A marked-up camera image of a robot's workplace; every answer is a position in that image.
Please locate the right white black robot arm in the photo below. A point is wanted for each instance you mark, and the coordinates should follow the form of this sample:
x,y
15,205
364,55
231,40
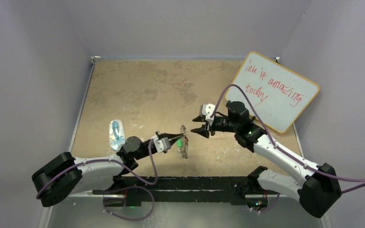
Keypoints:
x,y
314,186

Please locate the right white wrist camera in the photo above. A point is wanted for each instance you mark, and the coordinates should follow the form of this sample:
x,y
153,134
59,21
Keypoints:
x,y
207,112

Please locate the silver disc with keyrings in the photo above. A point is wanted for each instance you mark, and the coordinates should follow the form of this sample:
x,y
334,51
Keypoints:
x,y
183,152

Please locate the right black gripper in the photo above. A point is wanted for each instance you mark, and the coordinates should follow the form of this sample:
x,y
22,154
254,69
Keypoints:
x,y
204,130

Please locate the key with green tag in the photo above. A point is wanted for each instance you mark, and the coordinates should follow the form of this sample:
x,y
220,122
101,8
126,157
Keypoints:
x,y
179,143

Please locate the whiteboard with red writing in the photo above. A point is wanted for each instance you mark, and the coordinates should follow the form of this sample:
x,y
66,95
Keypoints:
x,y
277,94

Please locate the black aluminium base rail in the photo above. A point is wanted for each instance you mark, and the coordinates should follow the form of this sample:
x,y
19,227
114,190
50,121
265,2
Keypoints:
x,y
235,190

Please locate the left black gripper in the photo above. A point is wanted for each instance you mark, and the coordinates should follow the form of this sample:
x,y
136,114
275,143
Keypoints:
x,y
171,137

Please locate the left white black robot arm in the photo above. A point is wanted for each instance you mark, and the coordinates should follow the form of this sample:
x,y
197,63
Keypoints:
x,y
66,175

